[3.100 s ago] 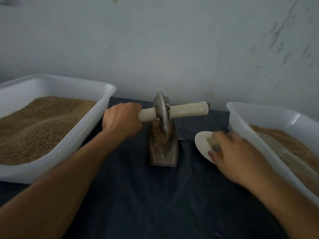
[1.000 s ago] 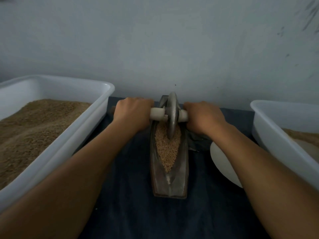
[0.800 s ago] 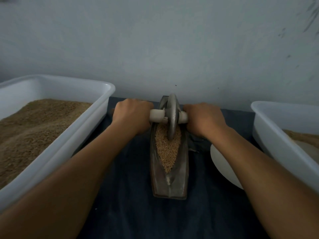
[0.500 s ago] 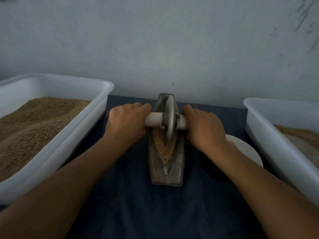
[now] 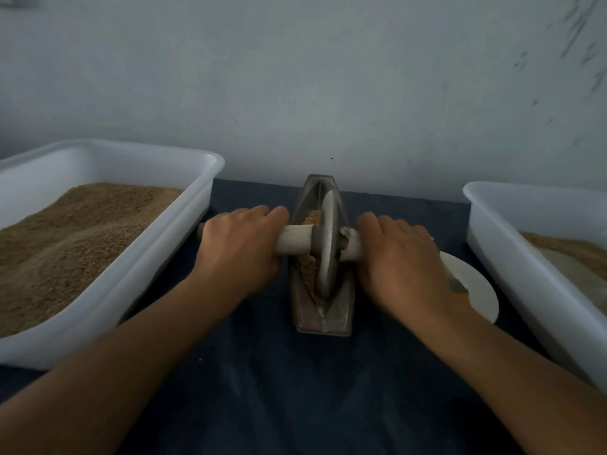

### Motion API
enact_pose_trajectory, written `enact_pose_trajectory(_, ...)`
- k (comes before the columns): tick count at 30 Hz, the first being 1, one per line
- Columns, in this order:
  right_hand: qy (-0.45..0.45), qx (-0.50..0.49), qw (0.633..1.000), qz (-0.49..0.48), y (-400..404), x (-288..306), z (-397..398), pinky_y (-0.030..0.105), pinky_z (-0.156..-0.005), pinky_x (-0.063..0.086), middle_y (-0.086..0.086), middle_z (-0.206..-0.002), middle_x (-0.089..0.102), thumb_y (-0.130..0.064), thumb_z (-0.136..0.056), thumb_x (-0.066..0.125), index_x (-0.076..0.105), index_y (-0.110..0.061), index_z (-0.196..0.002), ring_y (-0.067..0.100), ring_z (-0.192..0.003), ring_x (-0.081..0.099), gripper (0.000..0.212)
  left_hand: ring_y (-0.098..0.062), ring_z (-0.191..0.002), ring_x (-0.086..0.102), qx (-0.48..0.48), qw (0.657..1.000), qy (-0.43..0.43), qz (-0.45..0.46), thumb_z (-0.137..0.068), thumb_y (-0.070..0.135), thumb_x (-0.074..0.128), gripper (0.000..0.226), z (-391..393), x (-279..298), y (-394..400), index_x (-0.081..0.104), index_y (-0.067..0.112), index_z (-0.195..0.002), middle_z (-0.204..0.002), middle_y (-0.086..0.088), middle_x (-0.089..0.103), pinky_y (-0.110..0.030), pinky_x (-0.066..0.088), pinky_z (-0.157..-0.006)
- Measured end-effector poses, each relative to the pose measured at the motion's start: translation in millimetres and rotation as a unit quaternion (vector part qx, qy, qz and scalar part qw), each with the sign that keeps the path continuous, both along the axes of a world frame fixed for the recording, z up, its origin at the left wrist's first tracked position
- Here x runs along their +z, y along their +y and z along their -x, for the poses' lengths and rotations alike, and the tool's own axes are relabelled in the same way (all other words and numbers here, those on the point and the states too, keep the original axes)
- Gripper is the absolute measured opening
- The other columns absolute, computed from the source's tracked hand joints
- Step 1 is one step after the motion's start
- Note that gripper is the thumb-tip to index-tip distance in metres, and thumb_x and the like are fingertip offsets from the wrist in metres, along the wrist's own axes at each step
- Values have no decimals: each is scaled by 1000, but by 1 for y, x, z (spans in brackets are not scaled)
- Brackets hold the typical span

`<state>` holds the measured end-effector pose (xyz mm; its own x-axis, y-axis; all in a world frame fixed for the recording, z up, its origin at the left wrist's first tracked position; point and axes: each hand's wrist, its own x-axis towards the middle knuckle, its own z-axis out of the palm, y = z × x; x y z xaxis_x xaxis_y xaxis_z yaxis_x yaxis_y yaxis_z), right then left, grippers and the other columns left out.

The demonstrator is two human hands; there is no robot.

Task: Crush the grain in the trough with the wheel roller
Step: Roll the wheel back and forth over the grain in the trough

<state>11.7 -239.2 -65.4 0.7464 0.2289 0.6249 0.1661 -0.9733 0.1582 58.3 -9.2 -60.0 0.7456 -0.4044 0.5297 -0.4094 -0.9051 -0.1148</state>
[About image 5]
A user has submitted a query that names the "metal grinding wheel with handle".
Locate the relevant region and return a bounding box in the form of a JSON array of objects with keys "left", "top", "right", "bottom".
[{"left": 275, "top": 189, "right": 365, "bottom": 300}]

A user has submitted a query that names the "boat-shaped metal grinding trough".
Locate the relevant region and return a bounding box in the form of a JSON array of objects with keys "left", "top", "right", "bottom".
[{"left": 289, "top": 173, "right": 359, "bottom": 337}]

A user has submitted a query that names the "person's left hand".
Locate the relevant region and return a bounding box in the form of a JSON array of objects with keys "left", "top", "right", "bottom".
[{"left": 192, "top": 204, "right": 291, "bottom": 302}]

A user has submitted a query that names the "person's left forearm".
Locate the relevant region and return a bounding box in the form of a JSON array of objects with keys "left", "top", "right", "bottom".
[{"left": 0, "top": 274, "right": 252, "bottom": 455}]

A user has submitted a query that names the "large brown grain heap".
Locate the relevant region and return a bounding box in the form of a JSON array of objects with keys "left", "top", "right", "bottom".
[
  {"left": 520, "top": 231, "right": 607, "bottom": 281},
  {"left": 0, "top": 183, "right": 183, "bottom": 339}
]

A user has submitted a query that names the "white round plate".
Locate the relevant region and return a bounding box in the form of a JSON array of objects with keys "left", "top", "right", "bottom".
[{"left": 438, "top": 251, "right": 500, "bottom": 325}]

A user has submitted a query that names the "person's right forearm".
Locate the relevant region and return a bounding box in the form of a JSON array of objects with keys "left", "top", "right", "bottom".
[{"left": 398, "top": 296, "right": 607, "bottom": 455}]

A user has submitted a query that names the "white plastic scoop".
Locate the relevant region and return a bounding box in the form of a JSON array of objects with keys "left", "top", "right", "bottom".
[{"left": 536, "top": 246, "right": 607, "bottom": 317}]

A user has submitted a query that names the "dark blue table cloth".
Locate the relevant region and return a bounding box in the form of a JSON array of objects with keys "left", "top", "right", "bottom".
[{"left": 0, "top": 178, "right": 570, "bottom": 455}]

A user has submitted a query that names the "person's right hand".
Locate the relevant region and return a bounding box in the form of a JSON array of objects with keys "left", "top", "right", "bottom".
[{"left": 355, "top": 212, "right": 462, "bottom": 324}]

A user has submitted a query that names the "white plastic tub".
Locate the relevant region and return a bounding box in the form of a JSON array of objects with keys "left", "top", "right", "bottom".
[
  {"left": 463, "top": 181, "right": 607, "bottom": 394},
  {"left": 0, "top": 139, "right": 226, "bottom": 370}
]

